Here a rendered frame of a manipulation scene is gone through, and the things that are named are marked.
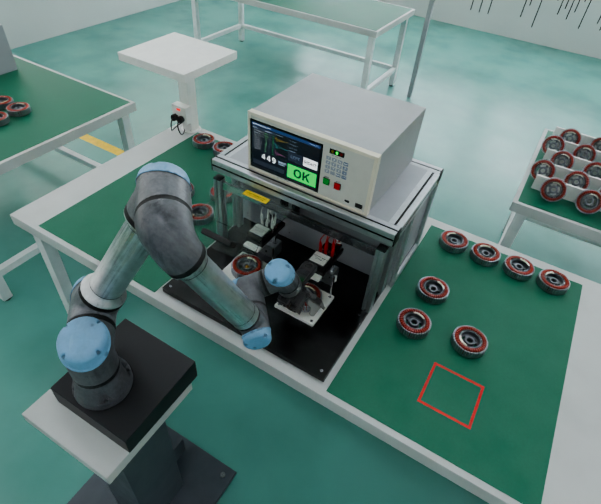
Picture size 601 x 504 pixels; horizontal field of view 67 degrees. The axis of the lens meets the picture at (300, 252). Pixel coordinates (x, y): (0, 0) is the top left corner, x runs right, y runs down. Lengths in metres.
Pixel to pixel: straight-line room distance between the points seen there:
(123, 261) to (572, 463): 1.29
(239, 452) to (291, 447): 0.22
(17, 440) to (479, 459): 1.82
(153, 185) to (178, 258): 0.16
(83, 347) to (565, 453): 1.29
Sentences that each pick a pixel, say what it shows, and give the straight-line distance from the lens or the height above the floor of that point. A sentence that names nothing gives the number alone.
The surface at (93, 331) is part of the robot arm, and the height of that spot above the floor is 1.05.
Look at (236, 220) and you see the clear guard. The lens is 1.41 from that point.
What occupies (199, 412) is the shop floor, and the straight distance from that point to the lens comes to 2.22.
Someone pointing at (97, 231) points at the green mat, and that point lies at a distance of 1.95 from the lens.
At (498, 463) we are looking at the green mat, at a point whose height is 0.75.
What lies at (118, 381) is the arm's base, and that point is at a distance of 1.31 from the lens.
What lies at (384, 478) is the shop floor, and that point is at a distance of 2.15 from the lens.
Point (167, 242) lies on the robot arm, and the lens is 0.92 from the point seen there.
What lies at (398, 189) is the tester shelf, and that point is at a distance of 1.53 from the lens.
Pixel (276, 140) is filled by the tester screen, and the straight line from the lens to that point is 1.43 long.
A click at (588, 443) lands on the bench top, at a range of 1.61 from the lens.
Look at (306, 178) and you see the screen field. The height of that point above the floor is 1.16.
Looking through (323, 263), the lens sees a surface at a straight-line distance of 1.49.
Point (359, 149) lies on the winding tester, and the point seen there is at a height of 1.32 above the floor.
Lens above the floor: 1.96
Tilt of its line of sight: 43 degrees down
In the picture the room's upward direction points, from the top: 5 degrees clockwise
